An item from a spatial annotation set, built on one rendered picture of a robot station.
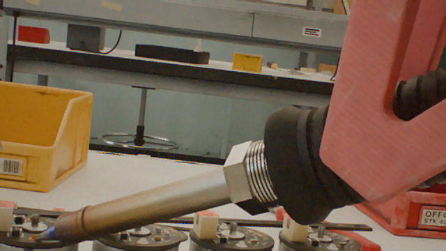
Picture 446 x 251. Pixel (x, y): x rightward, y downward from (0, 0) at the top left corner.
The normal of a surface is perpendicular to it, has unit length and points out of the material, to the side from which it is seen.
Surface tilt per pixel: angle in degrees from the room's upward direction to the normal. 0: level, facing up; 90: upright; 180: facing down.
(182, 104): 90
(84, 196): 0
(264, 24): 90
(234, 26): 90
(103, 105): 90
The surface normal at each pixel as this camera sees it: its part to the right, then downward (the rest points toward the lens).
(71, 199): 0.12, -0.98
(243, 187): -0.47, 0.10
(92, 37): 0.04, 0.18
